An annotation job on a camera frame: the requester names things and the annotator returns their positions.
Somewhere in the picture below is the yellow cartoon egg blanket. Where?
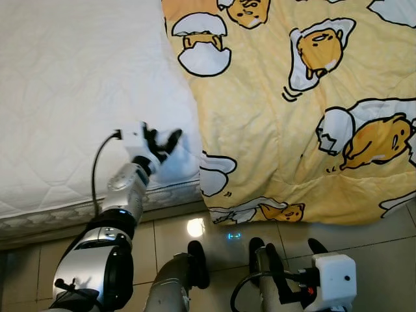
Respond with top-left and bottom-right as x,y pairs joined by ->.
161,0 -> 416,227

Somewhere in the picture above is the robot right leg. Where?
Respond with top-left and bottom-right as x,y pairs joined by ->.
249,237 -> 279,312

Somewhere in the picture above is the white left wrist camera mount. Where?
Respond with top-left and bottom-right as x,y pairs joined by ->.
120,122 -> 153,161

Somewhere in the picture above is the white quilted mattress pad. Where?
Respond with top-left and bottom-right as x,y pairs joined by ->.
0,0 -> 203,220

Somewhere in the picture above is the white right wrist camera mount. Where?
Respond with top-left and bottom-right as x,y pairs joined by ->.
312,253 -> 359,312

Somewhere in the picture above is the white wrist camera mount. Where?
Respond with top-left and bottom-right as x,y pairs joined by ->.
120,122 -> 153,161
312,253 -> 359,312

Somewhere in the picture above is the grey quilted mattress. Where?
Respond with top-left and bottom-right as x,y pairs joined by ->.
0,181 -> 210,246

